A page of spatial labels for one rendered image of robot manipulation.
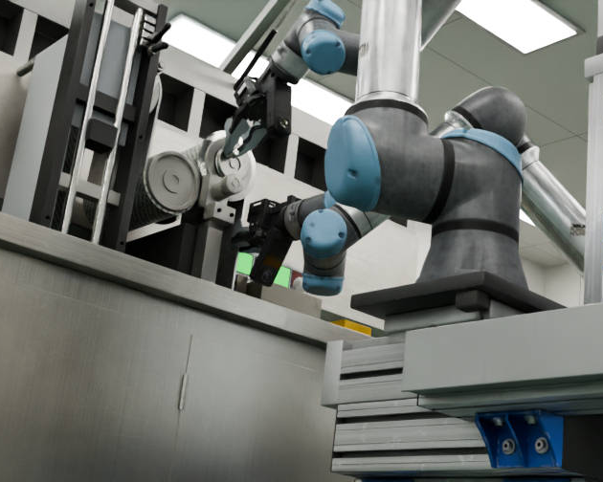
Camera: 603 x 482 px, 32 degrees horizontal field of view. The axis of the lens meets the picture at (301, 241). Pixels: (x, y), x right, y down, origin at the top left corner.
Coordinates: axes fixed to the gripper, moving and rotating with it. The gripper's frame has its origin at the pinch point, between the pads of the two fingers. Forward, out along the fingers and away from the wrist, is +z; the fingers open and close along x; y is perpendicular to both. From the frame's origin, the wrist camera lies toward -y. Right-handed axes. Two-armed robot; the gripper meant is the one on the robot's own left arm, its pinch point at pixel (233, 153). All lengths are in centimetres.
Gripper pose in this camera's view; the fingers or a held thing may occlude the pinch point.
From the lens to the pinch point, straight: 210.8
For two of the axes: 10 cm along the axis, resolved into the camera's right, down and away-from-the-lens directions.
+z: -5.7, 7.4, 3.7
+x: -7.5, -2.9, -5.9
